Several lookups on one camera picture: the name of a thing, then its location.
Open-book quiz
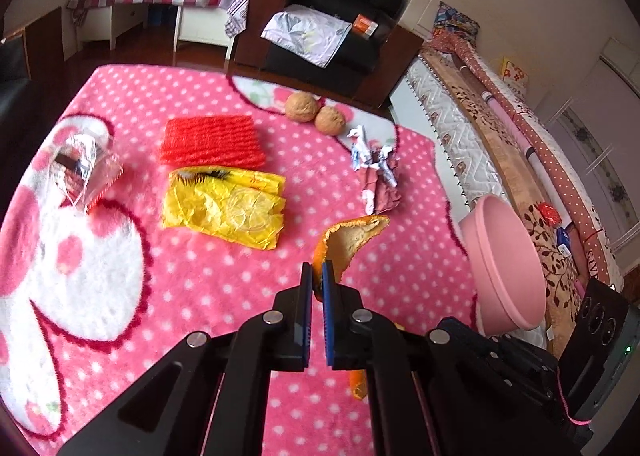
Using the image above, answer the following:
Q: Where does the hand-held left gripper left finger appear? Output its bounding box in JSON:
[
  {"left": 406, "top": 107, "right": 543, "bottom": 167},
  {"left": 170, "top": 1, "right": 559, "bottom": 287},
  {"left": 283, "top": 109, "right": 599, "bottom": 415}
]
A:
[{"left": 57, "top": 262, "right": 315, "bottom": 456}]

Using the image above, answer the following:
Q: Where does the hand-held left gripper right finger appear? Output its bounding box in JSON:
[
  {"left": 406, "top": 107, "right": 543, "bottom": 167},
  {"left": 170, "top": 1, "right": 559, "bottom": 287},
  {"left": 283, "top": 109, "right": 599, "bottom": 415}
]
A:
[{"left": 322, "top": 260, "right": 581, "bottom": 456}]

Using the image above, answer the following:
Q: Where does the large orange peel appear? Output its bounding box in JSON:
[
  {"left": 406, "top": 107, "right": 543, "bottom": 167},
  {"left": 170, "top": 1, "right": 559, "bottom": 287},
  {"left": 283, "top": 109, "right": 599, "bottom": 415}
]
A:
[{"left": 312, "top": 215, "right": 391, "bottom": 302}]

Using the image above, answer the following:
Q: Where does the pink plastic bucket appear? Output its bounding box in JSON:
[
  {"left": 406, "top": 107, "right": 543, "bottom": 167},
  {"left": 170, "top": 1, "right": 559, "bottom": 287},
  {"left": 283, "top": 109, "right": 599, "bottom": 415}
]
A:
[{"left": 459, "top": 196, "right": 548, "bottom": 334}]

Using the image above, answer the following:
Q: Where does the small orange peel piece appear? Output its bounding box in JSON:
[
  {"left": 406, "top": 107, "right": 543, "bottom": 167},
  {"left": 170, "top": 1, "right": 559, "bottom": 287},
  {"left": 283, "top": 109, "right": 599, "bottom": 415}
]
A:
[{"left": 350, "top": 370, "right": 370, "bottom": 401}]

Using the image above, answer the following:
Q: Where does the blue packet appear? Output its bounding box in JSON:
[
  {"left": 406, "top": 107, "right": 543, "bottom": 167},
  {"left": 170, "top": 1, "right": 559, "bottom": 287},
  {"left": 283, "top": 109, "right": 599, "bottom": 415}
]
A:
[{"left": 555, "top": 226, "right": 576, "bottom": 257}]

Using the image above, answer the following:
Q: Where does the pink polka dot blanket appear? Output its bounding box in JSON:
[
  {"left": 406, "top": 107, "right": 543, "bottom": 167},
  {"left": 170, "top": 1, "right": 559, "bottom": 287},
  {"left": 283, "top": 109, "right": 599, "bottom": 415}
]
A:
[{"left": 0, "top": 64, "right": 483, "bottom": 456}]

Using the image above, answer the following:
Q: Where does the crumpled red white wrapper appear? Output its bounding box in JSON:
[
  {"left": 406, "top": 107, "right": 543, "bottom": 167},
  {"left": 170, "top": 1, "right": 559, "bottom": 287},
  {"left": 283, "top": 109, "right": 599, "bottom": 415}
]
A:
[{"left": 346, "top": 126, "right": 403, "bottom": 214}]

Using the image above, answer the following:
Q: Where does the yellow lemon print wrapper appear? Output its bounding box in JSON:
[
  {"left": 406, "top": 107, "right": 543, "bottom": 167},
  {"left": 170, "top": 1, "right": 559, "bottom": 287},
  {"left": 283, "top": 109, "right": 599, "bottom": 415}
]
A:
[{"left": 160, "top": 167, "right": 287, "bottom": 251}]

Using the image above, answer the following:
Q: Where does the red floral quilt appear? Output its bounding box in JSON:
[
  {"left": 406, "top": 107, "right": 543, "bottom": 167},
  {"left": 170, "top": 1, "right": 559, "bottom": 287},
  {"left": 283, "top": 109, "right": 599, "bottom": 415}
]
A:
[{"left": 432, "top": 29, "right": 626, "bottom": 287}]

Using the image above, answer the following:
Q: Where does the walnut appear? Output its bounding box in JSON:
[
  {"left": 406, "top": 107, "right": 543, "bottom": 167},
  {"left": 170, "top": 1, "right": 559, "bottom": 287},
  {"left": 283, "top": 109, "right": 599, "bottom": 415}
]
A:
[
  {"left": 315, "top": 105, "right": 347, "bottom": 136},
  {"left": 285, "top": 92, "right": 319, "bottom": 123}
]

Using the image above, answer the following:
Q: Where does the red mesh sponge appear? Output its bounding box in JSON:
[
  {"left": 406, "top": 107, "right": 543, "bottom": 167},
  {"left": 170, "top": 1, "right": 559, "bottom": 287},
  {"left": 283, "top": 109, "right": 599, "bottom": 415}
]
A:
[{"left": 159, "top": 114, "right": 266, "bottom": 169}]

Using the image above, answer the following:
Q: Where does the brown floral bed cover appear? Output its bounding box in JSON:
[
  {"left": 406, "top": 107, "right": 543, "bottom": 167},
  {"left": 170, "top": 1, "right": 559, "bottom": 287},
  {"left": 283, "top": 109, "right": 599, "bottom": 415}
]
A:
[{"left": 420, "top": 49, "right": 601, "bottom": 337}]

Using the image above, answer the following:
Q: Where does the bed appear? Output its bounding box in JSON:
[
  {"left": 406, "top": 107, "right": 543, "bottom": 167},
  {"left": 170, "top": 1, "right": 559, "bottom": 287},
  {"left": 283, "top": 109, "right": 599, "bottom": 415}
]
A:
[{"left": 390, "top": 0, "right": 640, "bottom": 352}]

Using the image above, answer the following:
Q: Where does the clear plastic packet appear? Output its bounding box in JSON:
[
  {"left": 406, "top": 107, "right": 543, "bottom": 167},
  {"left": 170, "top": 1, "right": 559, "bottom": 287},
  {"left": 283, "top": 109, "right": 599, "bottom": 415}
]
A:
[{"left": 52, "top": 133, "right": 123, "bottom": 212}]

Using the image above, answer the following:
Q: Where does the yellow floral pillow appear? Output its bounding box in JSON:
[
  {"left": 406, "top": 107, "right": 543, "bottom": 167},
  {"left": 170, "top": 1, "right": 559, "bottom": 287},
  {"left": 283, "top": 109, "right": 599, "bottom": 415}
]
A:
[{"left": 500, "top": 56, "right": 531, "bottom": 90}]

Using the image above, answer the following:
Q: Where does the floral white cloth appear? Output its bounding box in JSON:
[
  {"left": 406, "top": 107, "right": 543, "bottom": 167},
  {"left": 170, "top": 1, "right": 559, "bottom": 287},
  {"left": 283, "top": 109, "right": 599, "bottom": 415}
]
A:
[{"left": 261, "top": 6, "right": 353, "bottom": 68}]

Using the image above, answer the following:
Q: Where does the orange box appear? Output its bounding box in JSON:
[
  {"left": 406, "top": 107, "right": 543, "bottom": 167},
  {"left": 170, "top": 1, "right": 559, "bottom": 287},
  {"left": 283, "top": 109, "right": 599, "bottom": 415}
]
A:
[{"left": 351, "top": 14, "right": 378, "bottom": 40}]

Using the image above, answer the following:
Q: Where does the white table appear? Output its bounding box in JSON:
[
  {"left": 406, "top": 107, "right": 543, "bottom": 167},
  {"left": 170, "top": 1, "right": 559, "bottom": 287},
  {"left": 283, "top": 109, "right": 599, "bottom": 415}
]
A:
[{"left": 62, "top": 1, "right": 236, "bottom": 60}]

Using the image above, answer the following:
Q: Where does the colourful cartoon pillow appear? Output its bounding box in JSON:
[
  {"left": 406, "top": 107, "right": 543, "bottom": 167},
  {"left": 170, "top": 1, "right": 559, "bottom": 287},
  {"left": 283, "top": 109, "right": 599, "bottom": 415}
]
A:
[{"left": 432, "top": 1, "right": 481, "bottom": 42}]

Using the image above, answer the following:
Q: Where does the pink cord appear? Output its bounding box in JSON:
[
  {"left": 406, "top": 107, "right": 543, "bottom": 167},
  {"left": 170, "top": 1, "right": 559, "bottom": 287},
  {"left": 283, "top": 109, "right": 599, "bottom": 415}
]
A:
[{"left": 555, "top": 366, "right": 591, "bottom": 424}]

